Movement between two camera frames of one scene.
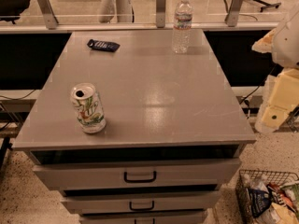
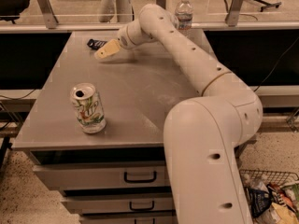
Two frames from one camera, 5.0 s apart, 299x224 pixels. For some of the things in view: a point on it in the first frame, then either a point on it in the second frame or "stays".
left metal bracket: x=47 y=8 stays
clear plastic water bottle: x=182 y=22 stays
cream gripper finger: x=285 y=91 -> x=130 y=35
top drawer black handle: x=139 y=180 stays
